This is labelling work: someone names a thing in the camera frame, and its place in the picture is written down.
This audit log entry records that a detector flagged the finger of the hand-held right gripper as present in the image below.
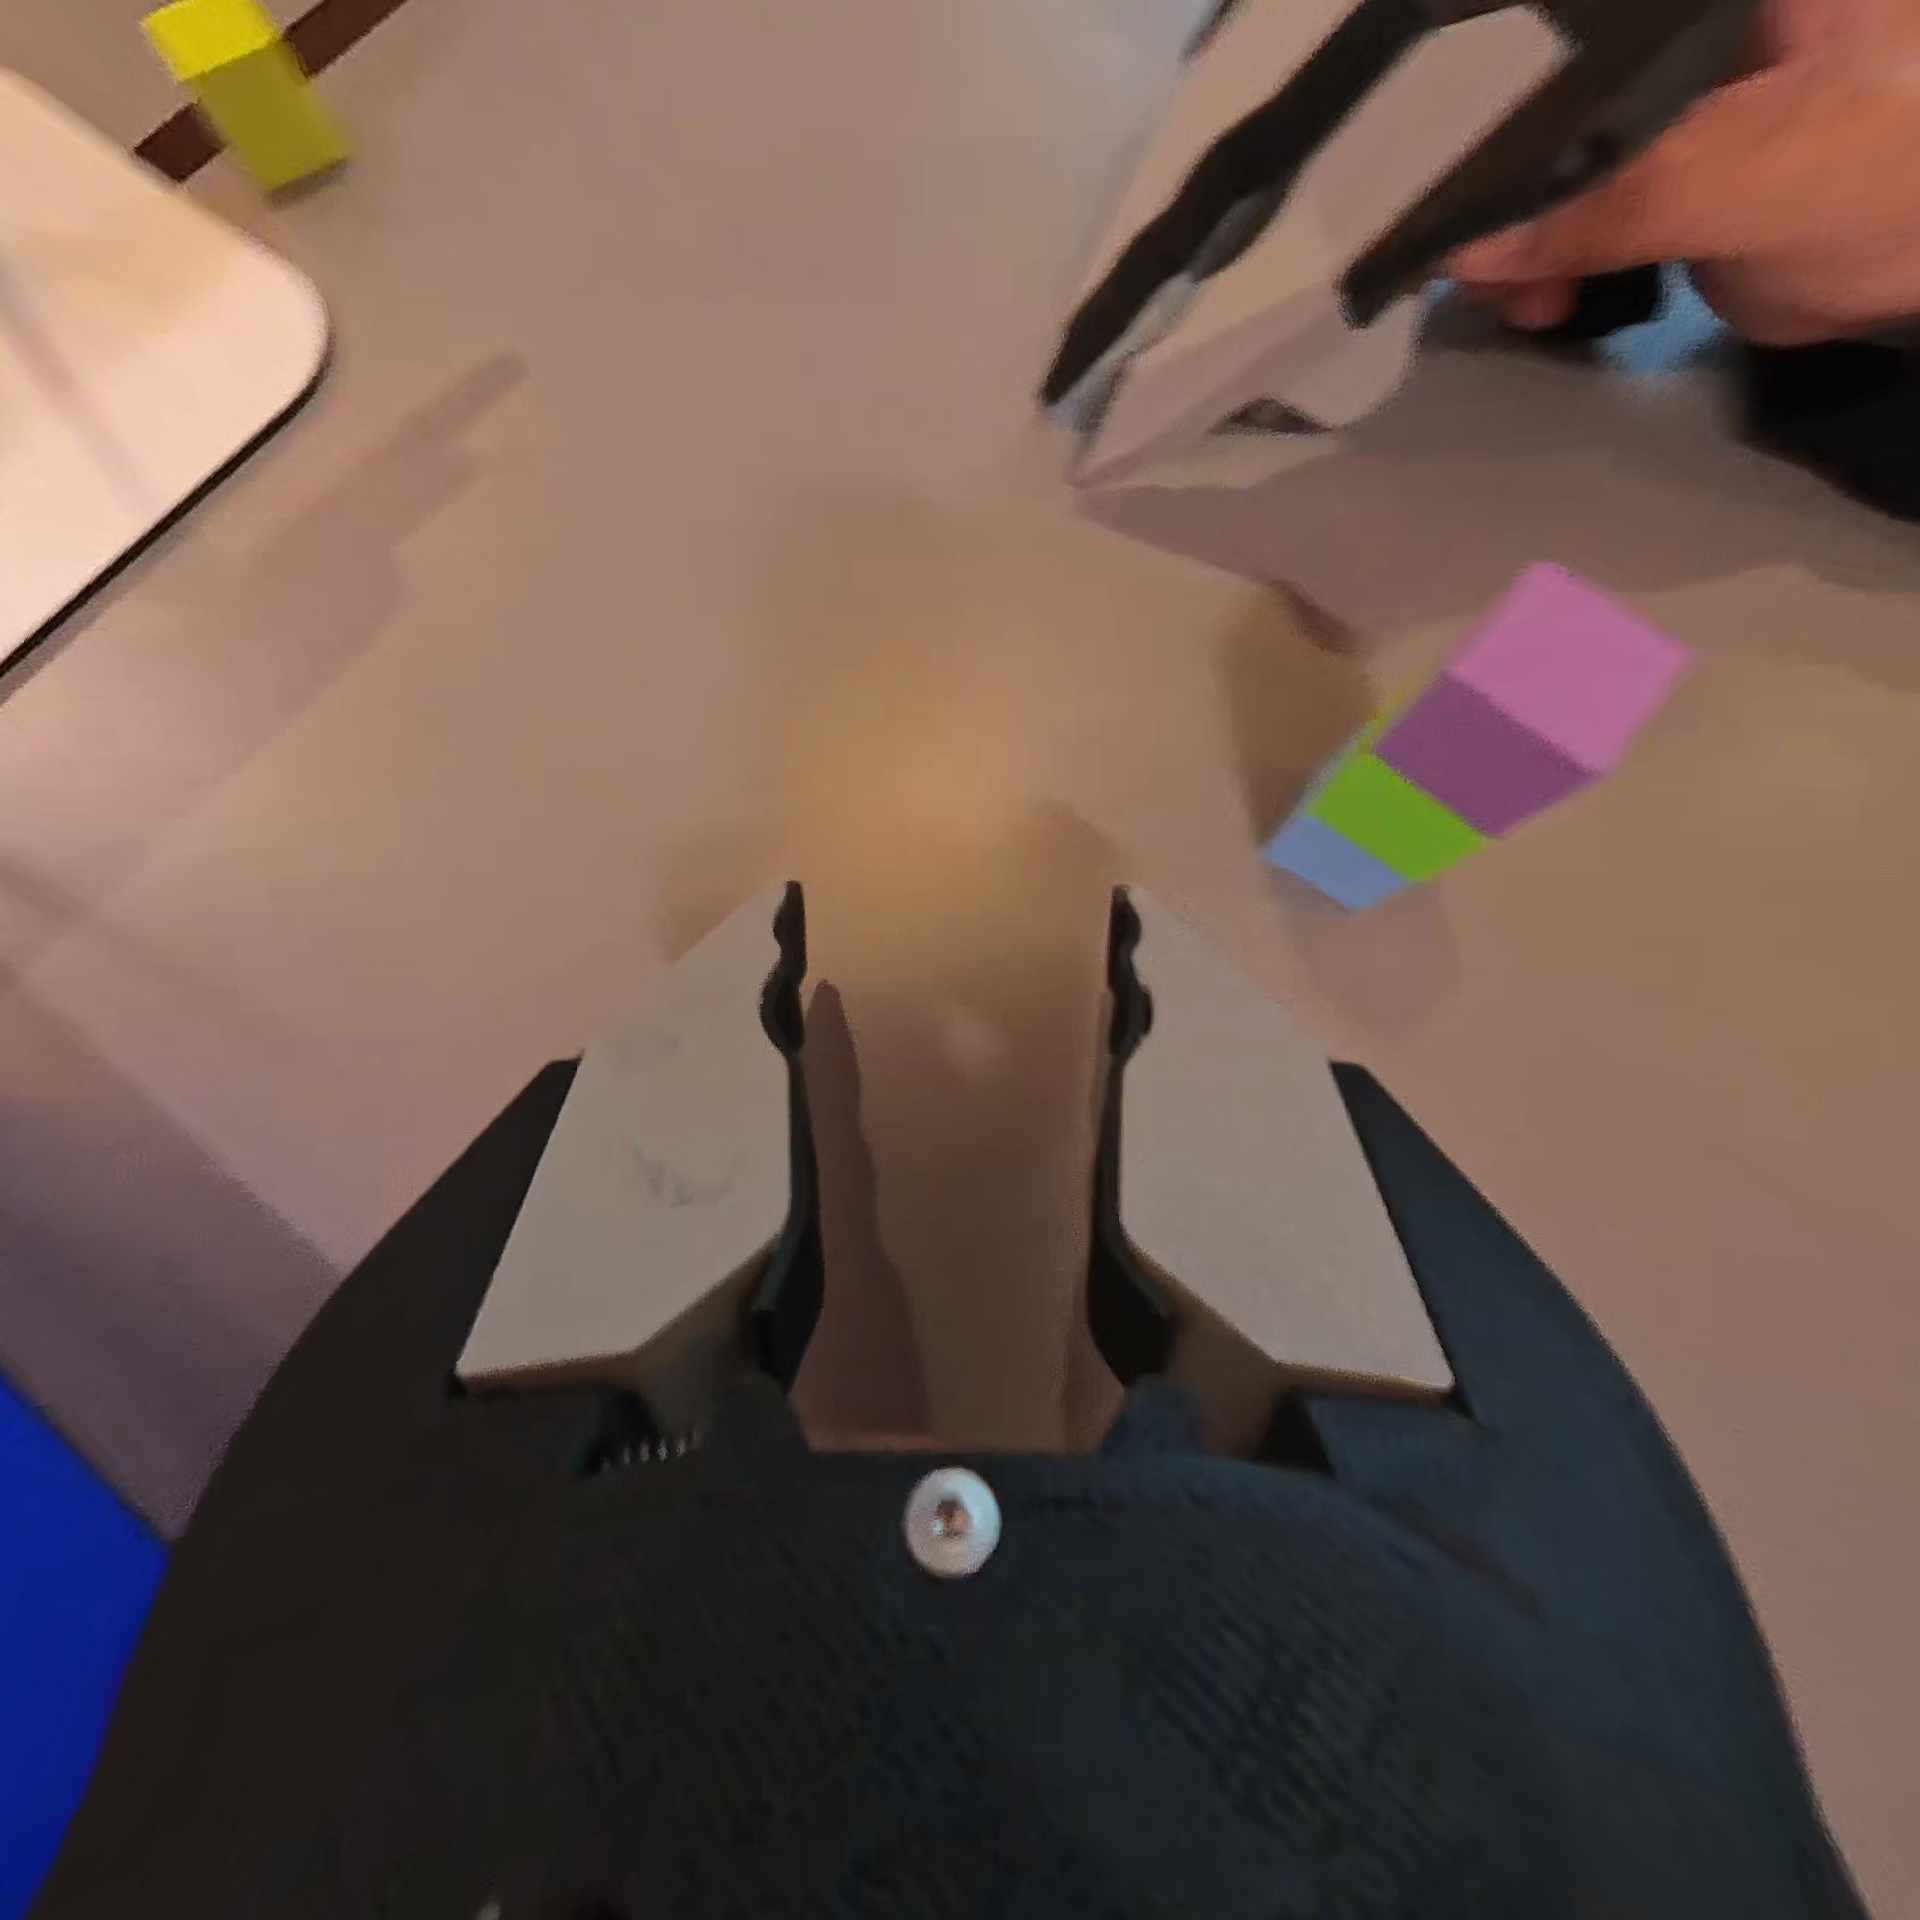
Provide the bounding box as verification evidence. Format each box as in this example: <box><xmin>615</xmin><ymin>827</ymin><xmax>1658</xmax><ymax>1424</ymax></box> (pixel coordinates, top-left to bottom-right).
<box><xmin>1068</xmin><ymin>0</ymin><xmax>1581</xmax><ymax>490</ymax></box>
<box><xmin>1040</xmin><ymin>0</ymin><xmax>1503</xmax><ymax>440</ymax></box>

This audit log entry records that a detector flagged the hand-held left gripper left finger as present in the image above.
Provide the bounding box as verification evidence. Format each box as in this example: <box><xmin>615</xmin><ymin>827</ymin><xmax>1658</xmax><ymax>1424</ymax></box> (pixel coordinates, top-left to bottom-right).
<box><xmin>453</xmin><ymin>883</ymin><xmax>826</xmax><ymax>1392</ymax></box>

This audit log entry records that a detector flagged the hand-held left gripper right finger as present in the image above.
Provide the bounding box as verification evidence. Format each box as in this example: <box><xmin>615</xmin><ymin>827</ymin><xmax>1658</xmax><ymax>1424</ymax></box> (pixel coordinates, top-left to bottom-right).
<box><xmin>1086</xmin><ymin>885</ymin><xmax>1457</xmax><ymax>1394</ymax></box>

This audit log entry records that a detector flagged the blue foam cube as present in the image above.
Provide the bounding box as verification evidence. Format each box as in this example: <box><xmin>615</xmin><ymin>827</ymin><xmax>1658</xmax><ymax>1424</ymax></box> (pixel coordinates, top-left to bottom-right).
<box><xmin>1263</xmin><ymin>781</ymin><xmax>1411</xmax><ymax>913</ymax></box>

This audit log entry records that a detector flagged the green foam cube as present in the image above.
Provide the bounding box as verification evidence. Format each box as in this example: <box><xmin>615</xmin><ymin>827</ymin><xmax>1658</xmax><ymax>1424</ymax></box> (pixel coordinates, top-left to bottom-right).
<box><xmin>1301</xmin><ymin>705</ymin><xmax>1491</xmax><ymax>883</ymax></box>

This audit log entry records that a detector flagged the purple foam cube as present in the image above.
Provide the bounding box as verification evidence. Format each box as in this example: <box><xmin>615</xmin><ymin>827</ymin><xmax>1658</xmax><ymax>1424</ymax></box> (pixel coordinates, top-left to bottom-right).
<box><xmin>1371</xmin><ymin>563</ymin><xmax>1696</xmax><ymax>839</ymax></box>

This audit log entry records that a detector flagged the yellow foam cube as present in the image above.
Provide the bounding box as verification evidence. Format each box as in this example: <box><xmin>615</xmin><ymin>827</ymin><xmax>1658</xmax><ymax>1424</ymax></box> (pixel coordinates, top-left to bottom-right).
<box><xmin>142</xmin><ymin>0</ymin><xmax>351</xmax><ymax>194</ymax></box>

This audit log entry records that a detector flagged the person's right hand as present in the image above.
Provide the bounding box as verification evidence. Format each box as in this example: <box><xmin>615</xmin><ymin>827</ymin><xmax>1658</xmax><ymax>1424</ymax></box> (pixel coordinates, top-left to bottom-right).
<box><xmin>1445</xmin><ymin>0</ymin><xmax>1920</xmax><ymax>350</ymax></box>

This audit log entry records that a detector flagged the blue plastic bin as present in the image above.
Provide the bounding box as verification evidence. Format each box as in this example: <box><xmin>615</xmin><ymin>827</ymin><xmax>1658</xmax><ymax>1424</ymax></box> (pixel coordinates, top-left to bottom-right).
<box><xmin>0</xmin><ymin>1372</ymin><xmax>169</xmax><ymax>1920</ymax></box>

